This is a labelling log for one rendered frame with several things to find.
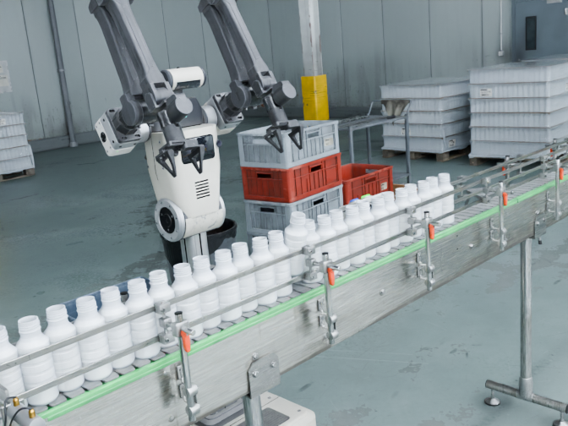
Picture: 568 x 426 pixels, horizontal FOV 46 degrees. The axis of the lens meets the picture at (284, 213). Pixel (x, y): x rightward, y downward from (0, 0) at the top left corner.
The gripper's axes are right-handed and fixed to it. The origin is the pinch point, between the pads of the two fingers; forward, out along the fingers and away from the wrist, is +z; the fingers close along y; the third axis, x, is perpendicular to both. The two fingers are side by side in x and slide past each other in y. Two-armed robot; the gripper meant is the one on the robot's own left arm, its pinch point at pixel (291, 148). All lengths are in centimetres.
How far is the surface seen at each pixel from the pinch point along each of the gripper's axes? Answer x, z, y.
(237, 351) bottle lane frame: -24, 54, -71
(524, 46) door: 292, -197, 984
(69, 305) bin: 34, 25, -77
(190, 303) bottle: -28, 40, -82
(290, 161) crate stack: 124, -30, 133
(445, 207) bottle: -32, 39, 23
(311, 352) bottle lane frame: -21, 62, -47
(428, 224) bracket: -39, 42, -1
